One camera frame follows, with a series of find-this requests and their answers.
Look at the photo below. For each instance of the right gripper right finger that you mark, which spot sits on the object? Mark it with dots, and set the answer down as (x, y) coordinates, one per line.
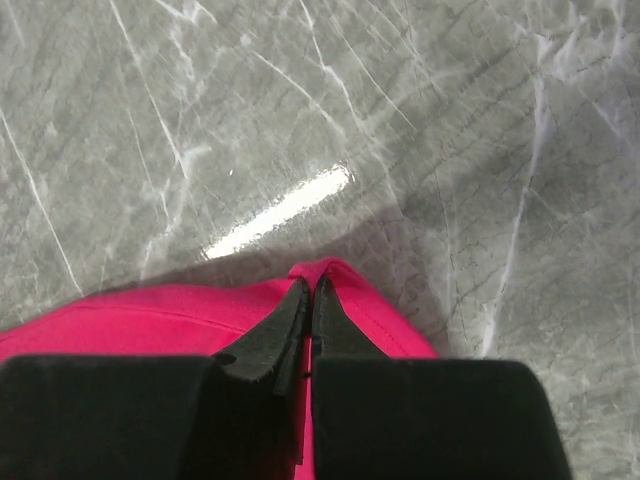
(355, 396)

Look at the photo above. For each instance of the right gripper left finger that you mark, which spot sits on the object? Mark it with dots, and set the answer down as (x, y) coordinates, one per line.
(257, 413)

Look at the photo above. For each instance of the magenta t shirt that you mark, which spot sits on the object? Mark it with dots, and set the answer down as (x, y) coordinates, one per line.
(122, 385)

